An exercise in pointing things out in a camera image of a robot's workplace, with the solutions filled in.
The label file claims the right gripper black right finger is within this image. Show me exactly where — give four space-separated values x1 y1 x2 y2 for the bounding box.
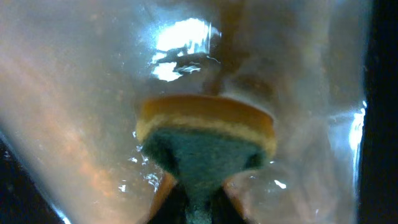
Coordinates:
211 187 247 224

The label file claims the black water tray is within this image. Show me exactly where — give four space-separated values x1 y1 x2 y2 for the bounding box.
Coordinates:
1 0 396 223

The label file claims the green and yellow sponge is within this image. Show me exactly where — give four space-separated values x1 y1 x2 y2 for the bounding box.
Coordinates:
136 95 277 224

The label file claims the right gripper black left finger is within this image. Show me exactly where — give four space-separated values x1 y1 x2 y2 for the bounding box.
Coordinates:
146 184 188 224

